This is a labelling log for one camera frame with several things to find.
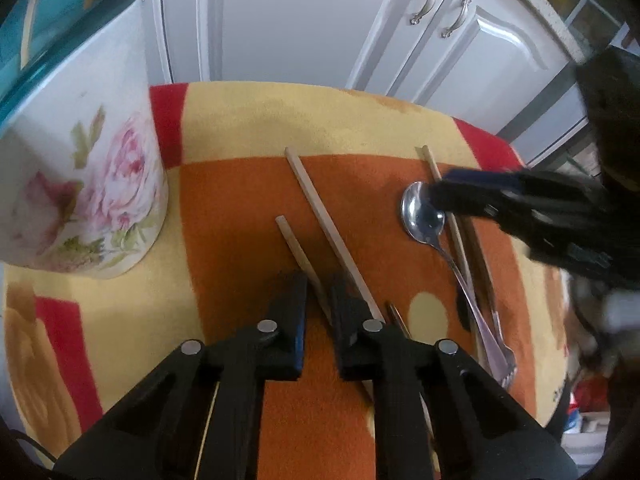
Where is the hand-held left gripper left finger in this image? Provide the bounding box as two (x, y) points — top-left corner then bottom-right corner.
(52, 271), (309, 480)

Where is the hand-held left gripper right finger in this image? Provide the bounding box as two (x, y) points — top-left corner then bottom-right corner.
(329, 273), (578, 480)

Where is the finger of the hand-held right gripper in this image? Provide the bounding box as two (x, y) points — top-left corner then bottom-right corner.
(431, 182), (613, 281)
(442, 167), (601, 211)

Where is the metal spoon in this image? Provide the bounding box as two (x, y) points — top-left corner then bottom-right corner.
(401, 181), (516, 386)

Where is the dark bronze utensil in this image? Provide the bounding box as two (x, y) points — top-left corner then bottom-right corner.
(384, 301), (412, 340)

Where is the metal fork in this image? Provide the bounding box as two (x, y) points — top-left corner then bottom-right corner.
(462, 215), (518, 391)

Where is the white floral utensil holder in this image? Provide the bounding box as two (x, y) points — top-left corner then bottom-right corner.
(0, 0), (169, 280)

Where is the person's right hand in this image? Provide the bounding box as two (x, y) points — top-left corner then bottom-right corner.
(565, 270), (640, 333)

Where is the black ribbed toe kick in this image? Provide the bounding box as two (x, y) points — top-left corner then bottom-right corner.
(495, 60), (593, 166)

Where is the printed blanket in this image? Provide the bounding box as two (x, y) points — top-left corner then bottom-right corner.
(0, 81), (571, 480)

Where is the window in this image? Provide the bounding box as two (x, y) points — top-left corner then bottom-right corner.
(510, 0), (640, 56)

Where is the speckled stone countertop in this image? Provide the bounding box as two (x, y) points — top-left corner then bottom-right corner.
(477, 0), (588, 63)

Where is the silver cabinet handle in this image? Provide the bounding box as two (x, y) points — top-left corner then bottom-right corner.
(410, 0), (443, 26)
(440, 0), (473, 39)

